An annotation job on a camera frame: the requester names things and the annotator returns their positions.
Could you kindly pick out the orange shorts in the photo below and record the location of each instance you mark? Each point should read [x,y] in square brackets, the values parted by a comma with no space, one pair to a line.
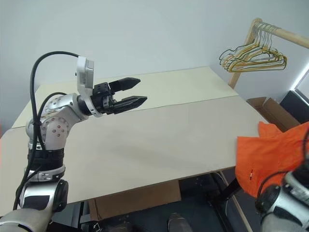
[265,154]

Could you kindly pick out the bunch of hangers on rack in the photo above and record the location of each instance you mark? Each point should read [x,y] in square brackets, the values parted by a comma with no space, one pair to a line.
[227,65]

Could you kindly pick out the cream table board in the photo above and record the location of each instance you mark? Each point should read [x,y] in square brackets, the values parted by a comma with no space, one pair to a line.
[181,87]

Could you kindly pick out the brown cardboard under table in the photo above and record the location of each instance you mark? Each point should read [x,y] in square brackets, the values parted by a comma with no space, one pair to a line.
[135,200]

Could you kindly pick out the dark rounded shape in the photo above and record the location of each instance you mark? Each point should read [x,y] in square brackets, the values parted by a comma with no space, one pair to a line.
[178,223]
[120,227]

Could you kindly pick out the black box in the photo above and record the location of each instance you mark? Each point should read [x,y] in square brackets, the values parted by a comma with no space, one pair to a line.
[295,106]

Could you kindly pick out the open brown cardboard box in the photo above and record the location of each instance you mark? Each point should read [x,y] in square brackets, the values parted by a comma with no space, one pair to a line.
[272,108]

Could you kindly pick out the beige cardboard table sheet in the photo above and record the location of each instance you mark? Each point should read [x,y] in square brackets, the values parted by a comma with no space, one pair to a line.
[144,145]

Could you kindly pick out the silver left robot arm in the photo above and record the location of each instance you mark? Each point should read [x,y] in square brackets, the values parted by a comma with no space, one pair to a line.
[55,120]

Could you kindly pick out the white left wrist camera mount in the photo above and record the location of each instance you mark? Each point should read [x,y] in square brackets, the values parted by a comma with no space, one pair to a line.
[84,72]

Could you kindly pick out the wooden clothes rack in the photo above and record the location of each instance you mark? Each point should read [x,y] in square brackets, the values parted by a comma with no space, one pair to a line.
[289,33]

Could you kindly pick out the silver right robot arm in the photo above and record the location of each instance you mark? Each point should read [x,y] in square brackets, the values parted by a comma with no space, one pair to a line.
[285,207]

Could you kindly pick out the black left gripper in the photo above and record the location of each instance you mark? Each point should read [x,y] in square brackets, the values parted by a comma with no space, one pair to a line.
[102,99]

